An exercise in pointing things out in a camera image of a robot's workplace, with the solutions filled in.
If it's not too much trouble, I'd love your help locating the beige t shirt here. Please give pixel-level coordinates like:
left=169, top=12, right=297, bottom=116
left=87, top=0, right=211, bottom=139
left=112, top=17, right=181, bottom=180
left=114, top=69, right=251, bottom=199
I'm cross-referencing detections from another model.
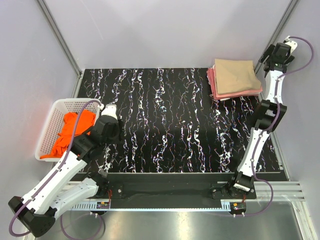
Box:
left=214, top=58, right=262, bottom=95

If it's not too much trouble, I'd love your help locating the white plastic laundry basket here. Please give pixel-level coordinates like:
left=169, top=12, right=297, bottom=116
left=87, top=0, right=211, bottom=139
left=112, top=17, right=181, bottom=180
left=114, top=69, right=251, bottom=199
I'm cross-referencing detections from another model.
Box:
left=34, top=98, right=104, bottom=163

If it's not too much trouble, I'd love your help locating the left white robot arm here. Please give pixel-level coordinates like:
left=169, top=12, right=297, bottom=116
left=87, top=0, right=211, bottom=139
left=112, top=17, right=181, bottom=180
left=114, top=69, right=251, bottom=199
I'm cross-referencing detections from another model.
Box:
left=8, top=113, right=123, bottom=237

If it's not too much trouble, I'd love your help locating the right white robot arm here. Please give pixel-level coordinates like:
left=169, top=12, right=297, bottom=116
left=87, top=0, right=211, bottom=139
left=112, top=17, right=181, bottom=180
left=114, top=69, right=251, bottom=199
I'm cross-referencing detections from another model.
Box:
left=226, top=40, right=298, bottom=199

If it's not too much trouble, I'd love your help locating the folded pink t shirt stack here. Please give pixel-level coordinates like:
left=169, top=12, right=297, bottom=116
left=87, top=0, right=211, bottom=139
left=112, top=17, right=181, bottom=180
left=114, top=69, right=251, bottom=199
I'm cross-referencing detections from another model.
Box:
left=207, top=65, right=263, bottom=101

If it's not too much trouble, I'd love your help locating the orange t shirt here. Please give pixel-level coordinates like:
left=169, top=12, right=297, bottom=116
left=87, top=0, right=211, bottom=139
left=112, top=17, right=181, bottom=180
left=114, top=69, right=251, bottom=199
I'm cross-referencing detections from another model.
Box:
left=39, top=111, right=97, bottom=160

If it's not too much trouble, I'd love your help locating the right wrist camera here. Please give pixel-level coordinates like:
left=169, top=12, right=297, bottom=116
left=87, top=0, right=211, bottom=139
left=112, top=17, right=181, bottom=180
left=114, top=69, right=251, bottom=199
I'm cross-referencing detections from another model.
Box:
left=283, top=36, right=298, bottom=54

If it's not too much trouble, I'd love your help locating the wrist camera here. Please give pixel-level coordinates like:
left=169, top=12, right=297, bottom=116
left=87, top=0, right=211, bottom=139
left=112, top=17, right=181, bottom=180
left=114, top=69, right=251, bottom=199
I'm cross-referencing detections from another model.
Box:
left=100, top=104, right=118, bottom=120
left=283, top=36, right=298, bottom=54

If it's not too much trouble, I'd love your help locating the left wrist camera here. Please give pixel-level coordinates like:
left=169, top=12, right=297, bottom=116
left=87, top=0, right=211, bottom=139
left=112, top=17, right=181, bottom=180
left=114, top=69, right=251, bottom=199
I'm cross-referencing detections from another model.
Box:
left=100, top=104, right=118, bottom=120

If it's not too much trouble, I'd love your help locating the right aluminium frame post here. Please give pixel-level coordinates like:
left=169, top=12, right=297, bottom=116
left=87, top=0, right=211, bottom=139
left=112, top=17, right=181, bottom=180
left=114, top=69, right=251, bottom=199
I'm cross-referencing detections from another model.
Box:
left=260, top=0, right=300, bottom=57

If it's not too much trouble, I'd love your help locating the aluminium frame post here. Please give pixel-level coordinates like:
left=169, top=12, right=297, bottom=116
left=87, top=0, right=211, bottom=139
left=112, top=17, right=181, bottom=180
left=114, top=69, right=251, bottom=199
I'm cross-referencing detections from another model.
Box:
left=36, top=0, right=85, bottom=78
left=260, top=0, right=300, bottom=57

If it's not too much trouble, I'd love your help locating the white slotted cable duct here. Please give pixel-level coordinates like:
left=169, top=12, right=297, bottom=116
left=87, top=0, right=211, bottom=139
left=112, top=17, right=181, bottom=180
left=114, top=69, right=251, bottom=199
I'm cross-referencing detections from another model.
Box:
left=70, top=201, right=231, bottom=212

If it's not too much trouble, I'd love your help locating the left aluminium frame post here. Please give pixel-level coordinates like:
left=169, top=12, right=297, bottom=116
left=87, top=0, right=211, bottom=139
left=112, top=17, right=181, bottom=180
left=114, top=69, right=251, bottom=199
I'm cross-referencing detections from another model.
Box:
left=36, top=0, right=85, bottom=78

